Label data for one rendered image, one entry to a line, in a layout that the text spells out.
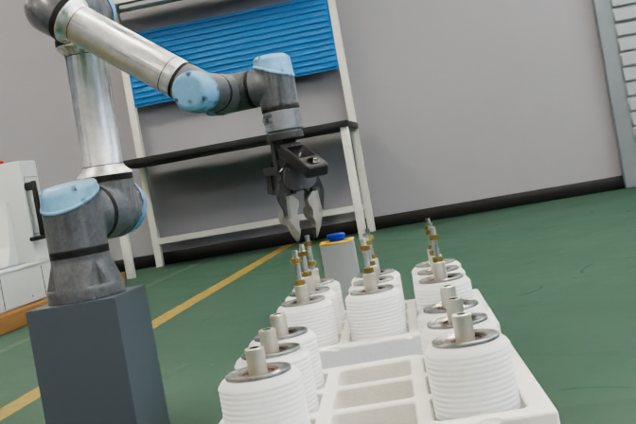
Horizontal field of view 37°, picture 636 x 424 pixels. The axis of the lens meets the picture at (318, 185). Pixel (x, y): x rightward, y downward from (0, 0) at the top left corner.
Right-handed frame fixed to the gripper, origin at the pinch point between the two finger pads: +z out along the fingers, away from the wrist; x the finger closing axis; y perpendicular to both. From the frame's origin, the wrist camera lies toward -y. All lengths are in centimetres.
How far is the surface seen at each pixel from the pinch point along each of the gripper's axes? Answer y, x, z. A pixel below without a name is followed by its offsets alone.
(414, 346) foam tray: -35.0, 3.4, 19.1
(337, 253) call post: 9.5, -11.2, 6.1
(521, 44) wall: 326, -366, -74
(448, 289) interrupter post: -58, 12, 7
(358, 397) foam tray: -55, 26, 19
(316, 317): -23.5, 13.9, 12.4
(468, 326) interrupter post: -78, 24, 8
